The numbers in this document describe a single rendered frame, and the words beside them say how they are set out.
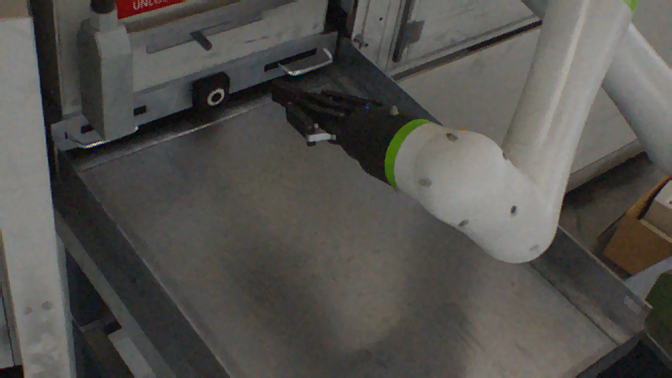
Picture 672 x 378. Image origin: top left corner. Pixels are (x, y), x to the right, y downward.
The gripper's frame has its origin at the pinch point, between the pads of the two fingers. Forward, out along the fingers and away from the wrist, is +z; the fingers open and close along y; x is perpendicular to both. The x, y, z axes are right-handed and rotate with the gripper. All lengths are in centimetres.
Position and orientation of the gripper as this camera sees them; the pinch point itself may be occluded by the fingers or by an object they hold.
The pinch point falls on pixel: (289, 96)
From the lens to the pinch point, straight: 129.4
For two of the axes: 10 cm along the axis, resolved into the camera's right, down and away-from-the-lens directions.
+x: -0.6, -8.7, -4.8
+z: -6.2, -3.5, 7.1
